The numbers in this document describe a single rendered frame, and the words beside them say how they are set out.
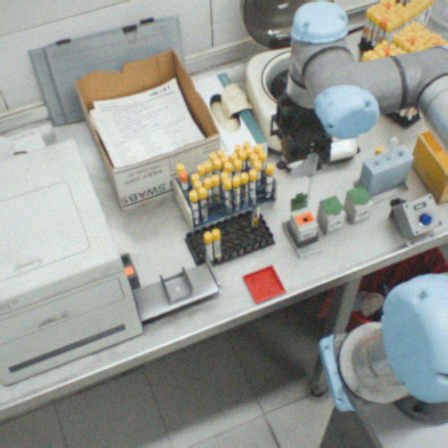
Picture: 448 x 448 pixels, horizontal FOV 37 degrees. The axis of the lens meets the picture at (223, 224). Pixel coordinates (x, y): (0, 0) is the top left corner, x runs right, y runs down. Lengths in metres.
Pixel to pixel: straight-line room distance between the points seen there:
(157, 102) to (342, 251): 0.55
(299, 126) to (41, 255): 0.46
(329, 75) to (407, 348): 0.40
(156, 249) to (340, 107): 0.66
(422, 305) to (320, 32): 0.44
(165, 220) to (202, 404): 0.88
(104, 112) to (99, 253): 0.58
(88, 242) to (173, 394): 1.19
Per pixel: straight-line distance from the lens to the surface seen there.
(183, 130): 1.52
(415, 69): 0.93
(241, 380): 2.21
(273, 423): 2.17
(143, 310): 1.30
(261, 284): 1.36
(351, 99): 0.88
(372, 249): 1.43
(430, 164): 1.50
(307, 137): 1.09
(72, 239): 1.10
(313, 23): 0.94
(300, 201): 1.35
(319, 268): 1.39
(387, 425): 1.24
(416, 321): 0.64
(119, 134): 1.53
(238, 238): 1.39
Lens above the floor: 2.07
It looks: 57 degrees down
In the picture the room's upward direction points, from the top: 2 degrees counter-clockwise
